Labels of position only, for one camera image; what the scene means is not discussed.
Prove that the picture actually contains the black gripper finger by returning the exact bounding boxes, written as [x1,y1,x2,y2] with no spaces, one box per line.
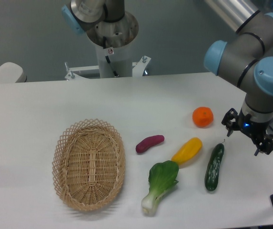
[221,108,238,137]
[254,134,273,156]

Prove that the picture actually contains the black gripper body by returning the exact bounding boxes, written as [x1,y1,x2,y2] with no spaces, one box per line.
[236,113,271,144]

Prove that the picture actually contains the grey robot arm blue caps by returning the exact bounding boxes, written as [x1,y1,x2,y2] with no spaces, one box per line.
[61,0,273,154]

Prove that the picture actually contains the dark green cucumber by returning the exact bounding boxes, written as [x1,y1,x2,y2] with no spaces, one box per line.
[204,140,225,192]

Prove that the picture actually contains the orange tangerine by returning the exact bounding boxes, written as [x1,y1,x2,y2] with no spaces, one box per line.
[192,107,214,128]

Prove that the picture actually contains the yellow bell pepper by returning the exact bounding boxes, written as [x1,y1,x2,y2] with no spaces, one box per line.
[171,137,202,165]

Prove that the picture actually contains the green bok choy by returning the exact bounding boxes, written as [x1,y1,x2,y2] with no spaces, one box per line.
[141,160,179,216]

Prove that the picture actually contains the purple sweet potato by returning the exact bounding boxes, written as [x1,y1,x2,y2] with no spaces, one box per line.
[135,135,165,154]

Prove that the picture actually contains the woven wicker basket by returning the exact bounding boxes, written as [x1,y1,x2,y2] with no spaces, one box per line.
[52,119,125,212]

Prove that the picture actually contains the white chair armrest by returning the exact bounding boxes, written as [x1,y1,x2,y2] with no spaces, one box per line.
[0,62,27,84]

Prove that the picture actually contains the black cable on pedestal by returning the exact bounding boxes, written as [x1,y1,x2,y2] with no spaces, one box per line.
[102,35,120,78]

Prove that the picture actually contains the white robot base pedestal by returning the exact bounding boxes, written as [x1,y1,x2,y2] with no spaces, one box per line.
[62,6,151,78]

